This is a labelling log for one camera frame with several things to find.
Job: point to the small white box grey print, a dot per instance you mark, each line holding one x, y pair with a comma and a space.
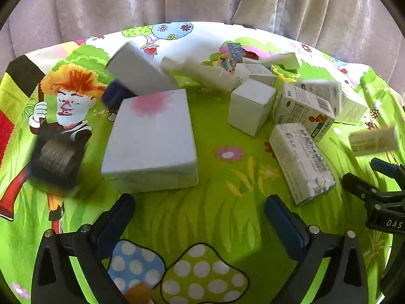
253, 71

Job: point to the white box yellow print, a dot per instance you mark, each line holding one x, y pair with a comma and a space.
373, 141

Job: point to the green cartoon printed tablecloth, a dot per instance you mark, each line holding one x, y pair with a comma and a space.
221, 202

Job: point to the plain white cube box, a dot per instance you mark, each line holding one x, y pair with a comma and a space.
250, 107

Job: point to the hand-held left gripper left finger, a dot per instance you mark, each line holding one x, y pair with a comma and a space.
110, 228

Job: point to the white medicine box orange figure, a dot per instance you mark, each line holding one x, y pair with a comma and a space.
300, 110

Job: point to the white medicine box blue print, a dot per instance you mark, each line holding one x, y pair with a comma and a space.
300, 161

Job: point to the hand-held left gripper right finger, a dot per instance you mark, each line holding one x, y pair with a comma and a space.
284, 224

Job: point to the small colourful patterned box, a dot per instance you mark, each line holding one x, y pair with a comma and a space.
231, 53

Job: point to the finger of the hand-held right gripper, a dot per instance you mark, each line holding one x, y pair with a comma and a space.
360, 185
383, 164

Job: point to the white box dark blue end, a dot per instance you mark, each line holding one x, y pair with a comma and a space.
136, 66

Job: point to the white box blue grey print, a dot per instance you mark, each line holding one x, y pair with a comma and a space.
329, 91

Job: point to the black box with grey roller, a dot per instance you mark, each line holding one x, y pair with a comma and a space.
55, 161

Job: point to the white box green print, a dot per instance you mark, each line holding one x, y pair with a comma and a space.
352, 107

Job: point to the large white box pink mark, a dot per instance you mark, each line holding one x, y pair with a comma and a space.
152, 139

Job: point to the long thin white box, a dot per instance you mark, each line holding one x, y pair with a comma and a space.
278, 60

